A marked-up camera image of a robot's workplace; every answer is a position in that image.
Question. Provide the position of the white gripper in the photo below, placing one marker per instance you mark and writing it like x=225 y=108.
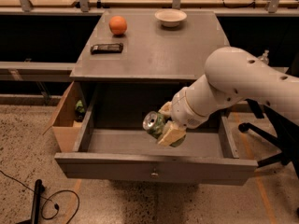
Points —
x=186 y=110

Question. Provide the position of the crushed green soda can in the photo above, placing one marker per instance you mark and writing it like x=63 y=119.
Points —
x=154 y=123

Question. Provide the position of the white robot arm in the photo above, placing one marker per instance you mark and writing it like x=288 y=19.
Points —
x=230 y=76

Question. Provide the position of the brass drawer knob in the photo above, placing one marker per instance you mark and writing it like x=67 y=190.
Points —
x=154 y=174

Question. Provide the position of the open grey top drawer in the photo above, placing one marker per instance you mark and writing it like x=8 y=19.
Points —
x=207 y=155

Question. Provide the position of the grey wooden cabinet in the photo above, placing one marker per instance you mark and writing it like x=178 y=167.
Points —
x=155 y=63

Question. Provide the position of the dark snack bar wrapper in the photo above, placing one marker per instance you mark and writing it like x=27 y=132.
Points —
x=106 y=48

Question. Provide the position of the green item in box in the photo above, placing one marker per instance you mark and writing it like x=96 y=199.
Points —
x=79 y=107

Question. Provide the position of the white ceramic bowl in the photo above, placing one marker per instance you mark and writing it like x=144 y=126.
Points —
x=170 y=17

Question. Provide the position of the cardboard box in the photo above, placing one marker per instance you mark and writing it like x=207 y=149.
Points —
x=63 y=120

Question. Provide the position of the orange fruit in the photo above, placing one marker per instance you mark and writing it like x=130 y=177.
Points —
x=117 y=25

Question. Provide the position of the clear sanitizer bottle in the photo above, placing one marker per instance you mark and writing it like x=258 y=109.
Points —
x=264 y=57

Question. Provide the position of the black stand base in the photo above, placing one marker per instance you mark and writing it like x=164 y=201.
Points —
x=38 y=190

